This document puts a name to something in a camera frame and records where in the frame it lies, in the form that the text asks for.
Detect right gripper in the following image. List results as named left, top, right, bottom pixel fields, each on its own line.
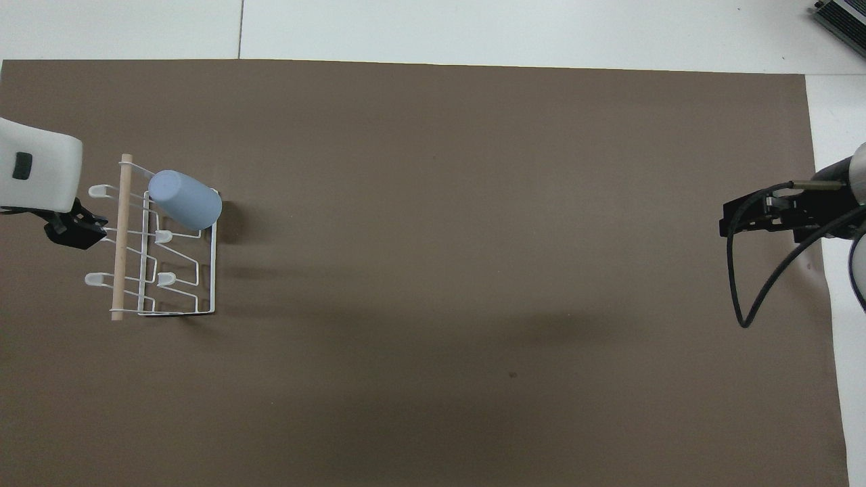
left=785, top=156, right=857, bottom=244

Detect white wire cup holder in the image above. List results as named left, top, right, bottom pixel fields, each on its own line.
left=85, top=154, right=219, bottom=322

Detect light blue cup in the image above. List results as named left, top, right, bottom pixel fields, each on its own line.
left=147, top=170, right=223, bottom=231

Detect grey ribbed metal box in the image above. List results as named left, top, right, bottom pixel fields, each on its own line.
left=811, top=0, right=866, bottom=59

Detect black cable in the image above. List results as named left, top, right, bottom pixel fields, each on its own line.
left=726, top=179, right=866, bottom=329

